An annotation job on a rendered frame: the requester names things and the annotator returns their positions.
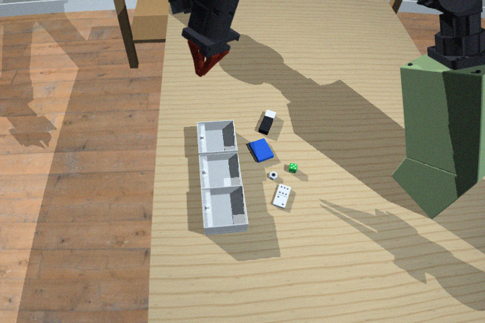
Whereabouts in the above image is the blue block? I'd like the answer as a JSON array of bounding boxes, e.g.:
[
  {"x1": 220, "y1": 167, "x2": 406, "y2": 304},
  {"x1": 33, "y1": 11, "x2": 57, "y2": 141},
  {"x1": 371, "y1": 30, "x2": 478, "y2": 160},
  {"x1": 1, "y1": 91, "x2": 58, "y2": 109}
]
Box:
[{"x1": 249, "y1": 138, "x2": 274, "y2": 163}]

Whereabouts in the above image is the white domino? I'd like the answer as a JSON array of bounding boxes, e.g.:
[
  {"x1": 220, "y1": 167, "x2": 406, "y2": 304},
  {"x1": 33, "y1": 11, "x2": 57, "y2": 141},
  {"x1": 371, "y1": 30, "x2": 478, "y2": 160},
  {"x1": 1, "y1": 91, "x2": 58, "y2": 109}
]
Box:
[{"x1": 273, "y1": 184, "x2": 291, "y2": 209}]

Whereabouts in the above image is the green die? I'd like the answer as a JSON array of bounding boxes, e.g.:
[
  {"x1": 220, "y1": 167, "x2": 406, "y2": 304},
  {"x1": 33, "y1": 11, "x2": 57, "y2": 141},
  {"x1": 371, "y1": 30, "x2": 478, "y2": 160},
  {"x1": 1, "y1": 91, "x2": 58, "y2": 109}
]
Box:
[{"x1": 289, "y1": 163, "x2": 298, "y2": 173}]

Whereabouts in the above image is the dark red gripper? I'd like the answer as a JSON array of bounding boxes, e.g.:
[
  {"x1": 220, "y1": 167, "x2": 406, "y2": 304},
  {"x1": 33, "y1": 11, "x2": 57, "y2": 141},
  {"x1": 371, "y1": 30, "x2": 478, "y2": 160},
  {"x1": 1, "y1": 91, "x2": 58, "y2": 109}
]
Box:
[{"x1": 181, "y1": 1, "x2": 240, "y2": 77}]

